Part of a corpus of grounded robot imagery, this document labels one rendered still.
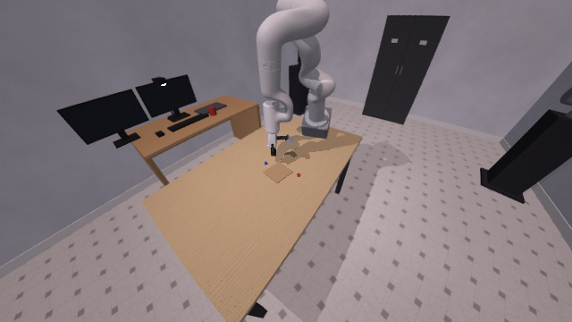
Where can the tan square mat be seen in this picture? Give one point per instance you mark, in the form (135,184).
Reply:
(277,172)

